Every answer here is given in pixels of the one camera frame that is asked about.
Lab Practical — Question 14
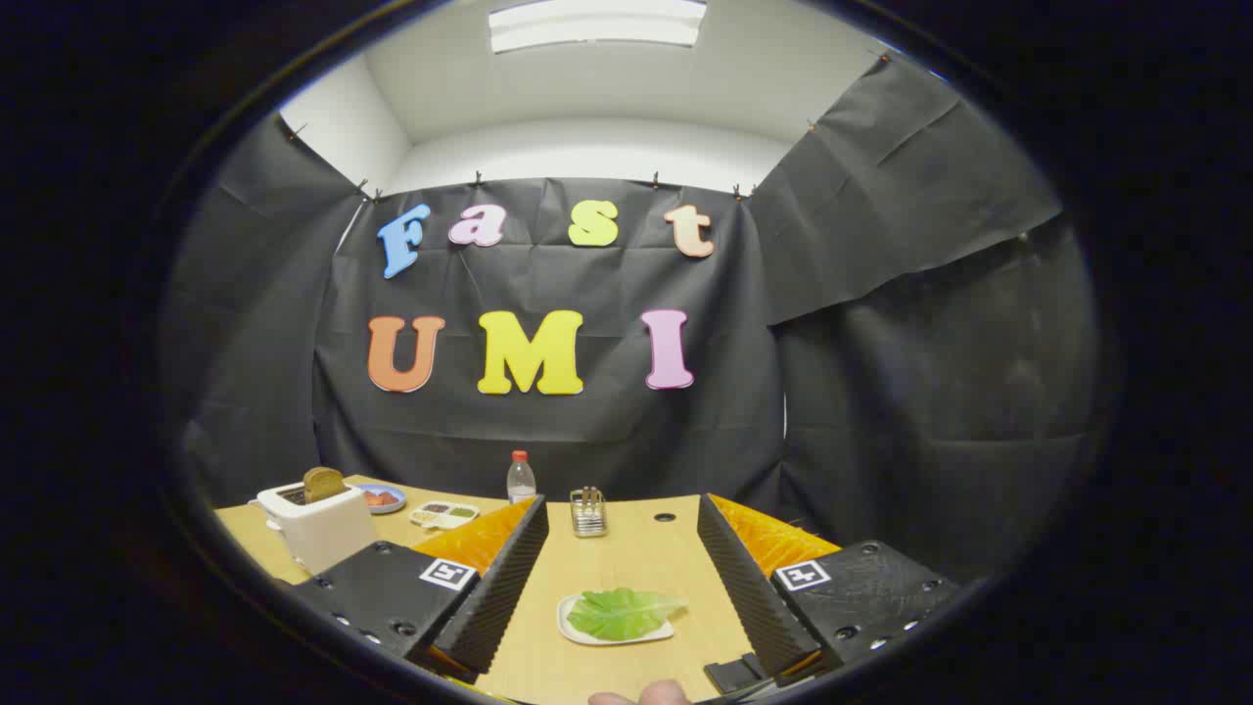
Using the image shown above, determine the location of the ceiling light panel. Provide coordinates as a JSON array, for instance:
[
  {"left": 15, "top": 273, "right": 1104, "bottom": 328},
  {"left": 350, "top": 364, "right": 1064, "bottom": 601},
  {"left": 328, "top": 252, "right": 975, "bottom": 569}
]
[{"left": 487, "top": 0, "right": 708, "bottom": 55}]

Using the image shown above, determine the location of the white divided tray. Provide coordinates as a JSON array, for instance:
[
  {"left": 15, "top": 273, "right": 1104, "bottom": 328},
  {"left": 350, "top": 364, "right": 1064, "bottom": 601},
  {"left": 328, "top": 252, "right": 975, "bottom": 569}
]
[{"left": 409, "top": 501, "right": 481, "bottom": 531}]

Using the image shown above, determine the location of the white square plate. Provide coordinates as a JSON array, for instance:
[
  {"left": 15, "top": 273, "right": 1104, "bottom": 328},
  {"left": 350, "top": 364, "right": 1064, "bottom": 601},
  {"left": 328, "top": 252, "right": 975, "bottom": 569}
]
[{"left": 557, "top": 592, "right": 676, "bottom": 647}]

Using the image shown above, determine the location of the green lettuce leaf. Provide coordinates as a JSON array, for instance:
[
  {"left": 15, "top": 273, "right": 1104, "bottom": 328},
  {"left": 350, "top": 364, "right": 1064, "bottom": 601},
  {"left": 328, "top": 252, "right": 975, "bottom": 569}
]
[{"left": 568, "top": 587, "right": 688, "bottom": 642}]

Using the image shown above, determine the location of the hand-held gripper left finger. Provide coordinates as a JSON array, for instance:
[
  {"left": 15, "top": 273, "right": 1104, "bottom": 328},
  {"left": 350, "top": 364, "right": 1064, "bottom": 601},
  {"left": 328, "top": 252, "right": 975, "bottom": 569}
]
[{"left": 289, "top": 494, "right": 551, "bottom": 686}]

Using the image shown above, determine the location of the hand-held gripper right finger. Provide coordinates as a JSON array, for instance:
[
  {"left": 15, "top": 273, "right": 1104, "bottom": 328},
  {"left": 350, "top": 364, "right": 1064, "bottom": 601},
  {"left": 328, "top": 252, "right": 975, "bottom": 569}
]
[{"left": 697, "top": 493, "right": 960, "bottom": 682}]

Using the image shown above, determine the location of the metal wire basket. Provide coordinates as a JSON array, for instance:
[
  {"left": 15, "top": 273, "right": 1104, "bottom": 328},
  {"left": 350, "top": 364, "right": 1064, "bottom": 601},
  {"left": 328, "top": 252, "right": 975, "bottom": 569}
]
[{"left": 570, "top": 486, "right": 608, "bottom": 538}]

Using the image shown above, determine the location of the white toaster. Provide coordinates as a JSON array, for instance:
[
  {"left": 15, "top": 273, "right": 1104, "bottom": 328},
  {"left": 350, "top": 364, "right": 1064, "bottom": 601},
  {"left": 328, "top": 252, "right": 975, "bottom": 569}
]
[{"left": 248, "top": 480, "right": 380, "bottom": 577}]

